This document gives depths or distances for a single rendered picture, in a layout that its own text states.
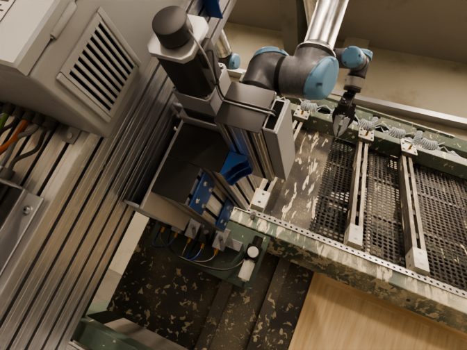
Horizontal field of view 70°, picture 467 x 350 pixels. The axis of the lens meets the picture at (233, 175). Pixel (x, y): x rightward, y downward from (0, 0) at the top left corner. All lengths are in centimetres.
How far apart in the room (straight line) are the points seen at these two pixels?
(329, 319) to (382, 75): 360
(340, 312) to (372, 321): 15
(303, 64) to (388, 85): 379
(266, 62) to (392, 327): 133
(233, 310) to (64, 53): 144
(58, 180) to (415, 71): 458
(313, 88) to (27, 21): 67
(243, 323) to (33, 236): 126
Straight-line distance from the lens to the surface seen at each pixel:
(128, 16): 62
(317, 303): 173
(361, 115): 296
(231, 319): 174
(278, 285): 167
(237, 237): 147
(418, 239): 181
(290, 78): 96
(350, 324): 177
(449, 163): 263
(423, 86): 479
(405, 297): 160
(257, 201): 156
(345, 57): 140
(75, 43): 54
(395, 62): 493
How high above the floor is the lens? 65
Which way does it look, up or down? 14 degrees up
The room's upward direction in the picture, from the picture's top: 23 degrees clockwise
